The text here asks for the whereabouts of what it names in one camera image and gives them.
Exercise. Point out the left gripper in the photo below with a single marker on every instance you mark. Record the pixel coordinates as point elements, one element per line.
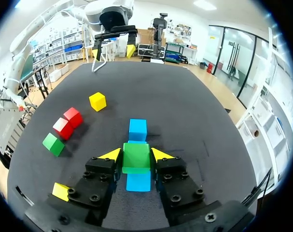
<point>112,18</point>

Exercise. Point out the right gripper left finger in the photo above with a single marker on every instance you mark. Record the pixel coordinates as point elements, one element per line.
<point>98,186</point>

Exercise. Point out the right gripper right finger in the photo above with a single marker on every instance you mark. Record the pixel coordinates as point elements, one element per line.
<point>177,183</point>

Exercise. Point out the green cube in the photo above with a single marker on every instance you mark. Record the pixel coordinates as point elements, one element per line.
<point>135,157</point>
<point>53,144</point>

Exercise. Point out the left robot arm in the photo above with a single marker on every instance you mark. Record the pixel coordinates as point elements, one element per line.
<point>20,46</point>

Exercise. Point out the yellow cube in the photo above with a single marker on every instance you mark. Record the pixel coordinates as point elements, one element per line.
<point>60,191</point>
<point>97,101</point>

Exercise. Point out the blue cube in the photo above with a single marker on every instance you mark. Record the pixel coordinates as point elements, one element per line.
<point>138,183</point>
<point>137,129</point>

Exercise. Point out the red cube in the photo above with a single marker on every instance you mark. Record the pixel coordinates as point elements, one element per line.
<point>63,128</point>
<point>73,117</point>

